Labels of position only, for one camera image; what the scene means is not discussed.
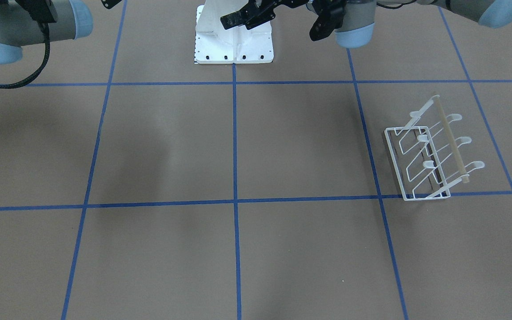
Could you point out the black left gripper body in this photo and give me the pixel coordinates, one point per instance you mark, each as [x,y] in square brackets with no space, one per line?
[256,14]

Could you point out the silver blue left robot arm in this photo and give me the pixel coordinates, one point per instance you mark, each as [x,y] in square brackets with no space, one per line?
[353,22]

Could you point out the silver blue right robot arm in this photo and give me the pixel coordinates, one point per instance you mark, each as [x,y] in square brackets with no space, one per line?
[74,20]

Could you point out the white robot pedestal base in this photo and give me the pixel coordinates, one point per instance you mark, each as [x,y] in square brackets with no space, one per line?
[215,45]

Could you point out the white wire cup holder rack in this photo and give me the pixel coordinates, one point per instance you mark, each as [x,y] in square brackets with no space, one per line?
[426,154]

